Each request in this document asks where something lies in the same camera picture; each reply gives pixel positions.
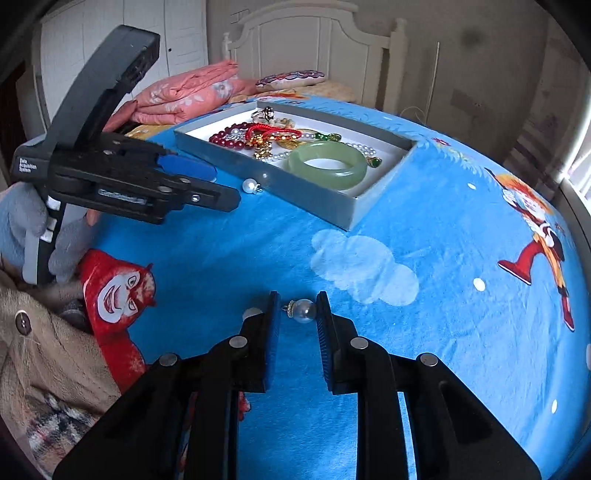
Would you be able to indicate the pearl earring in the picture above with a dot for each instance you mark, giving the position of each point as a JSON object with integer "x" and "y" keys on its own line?
{"x": 251, "y": 314}
{"x": 304, "y": 311}
{"x": 250, "y": 185}

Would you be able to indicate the beige buttoned coat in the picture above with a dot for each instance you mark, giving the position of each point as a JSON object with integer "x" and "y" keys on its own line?
{"x": 46, "y": 360}

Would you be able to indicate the pink folded quilt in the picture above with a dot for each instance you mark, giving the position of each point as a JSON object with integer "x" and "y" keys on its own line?
{"x": 184, "y": 92}

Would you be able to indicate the person's left hand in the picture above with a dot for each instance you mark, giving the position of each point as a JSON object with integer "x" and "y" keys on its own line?
{"x": 18, "y": 221}

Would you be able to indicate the white bed headboard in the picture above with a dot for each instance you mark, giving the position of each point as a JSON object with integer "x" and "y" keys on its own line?
{"x": 323, "y": 41}

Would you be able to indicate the green gem pendant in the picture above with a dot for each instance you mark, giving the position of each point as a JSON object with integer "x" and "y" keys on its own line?
{"x": 330, "y": 137}
{"x": 376, "y": 161}

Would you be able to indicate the gold pendant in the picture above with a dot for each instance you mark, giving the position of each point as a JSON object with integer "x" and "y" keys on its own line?
{"x": 265, "y": 148}

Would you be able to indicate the blue cartoon printed blanket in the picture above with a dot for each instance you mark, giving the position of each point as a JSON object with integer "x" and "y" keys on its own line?
{"x": 415, "y": 207}

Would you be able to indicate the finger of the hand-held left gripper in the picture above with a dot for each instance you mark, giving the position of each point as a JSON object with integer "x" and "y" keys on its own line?
{"x": 217, "y": 198}
{"x": 194, "y": 167}

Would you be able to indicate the yellow floral bedsheet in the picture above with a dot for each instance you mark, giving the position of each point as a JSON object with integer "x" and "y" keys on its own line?
{"x": 143, "y": 131}

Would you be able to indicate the plaid scarf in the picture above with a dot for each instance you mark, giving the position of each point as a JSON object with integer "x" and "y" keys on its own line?
{"x": 60, "y": 420}

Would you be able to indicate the white wardrobe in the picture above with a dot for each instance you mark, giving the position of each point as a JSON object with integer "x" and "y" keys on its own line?
{"x": 184, "y": 37}

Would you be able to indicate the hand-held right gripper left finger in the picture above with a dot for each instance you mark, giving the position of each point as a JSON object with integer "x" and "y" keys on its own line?
{"x": 272, "y": 344}

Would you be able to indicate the green jade bangle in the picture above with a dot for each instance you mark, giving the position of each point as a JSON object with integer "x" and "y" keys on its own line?
{"x": 300, "y": 168}

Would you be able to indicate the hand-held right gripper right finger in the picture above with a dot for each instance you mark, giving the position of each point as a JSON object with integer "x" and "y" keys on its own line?
{"x": 324, "y": 344}

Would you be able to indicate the wall power socket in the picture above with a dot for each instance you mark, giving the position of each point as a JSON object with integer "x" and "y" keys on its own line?
{"x": 475, "y": 104}

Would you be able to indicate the round embroidered cushion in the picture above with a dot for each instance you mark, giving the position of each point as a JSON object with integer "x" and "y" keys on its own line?
{"x": 291, "y": 77}

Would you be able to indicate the grey jewelry box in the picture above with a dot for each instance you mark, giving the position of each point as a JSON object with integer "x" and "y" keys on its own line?
{"x": 323, "y": 210}

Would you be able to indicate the dark framed window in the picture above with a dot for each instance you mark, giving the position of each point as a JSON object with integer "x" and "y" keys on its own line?
{"x": 584, "y": 175}

